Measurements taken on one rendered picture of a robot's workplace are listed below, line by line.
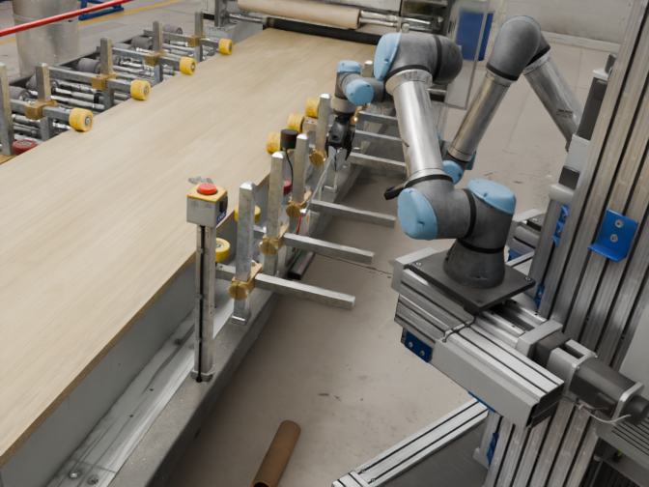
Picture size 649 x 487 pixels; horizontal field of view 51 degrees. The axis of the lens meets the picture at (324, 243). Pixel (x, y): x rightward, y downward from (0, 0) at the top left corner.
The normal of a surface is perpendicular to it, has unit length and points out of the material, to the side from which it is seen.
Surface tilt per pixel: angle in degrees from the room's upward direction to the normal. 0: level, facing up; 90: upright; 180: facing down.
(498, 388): 90
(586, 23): 90
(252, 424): 0
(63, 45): 90
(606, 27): 90
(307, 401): 0
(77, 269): 0
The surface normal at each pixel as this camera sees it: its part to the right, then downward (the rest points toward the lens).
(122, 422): 0.11, -0.87
